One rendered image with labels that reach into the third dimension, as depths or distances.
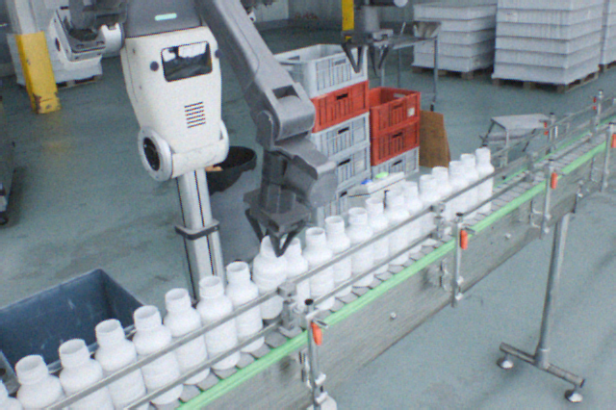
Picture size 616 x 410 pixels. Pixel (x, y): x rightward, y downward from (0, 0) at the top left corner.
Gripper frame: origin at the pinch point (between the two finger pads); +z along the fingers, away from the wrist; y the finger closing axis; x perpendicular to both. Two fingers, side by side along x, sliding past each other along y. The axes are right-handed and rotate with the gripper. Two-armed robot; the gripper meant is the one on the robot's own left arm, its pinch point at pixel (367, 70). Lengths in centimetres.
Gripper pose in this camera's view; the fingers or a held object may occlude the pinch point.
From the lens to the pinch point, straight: 129.7
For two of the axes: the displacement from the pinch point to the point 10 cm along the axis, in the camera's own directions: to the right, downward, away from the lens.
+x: -7.4, 3.2, -6.0
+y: -6.7, -2.6, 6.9
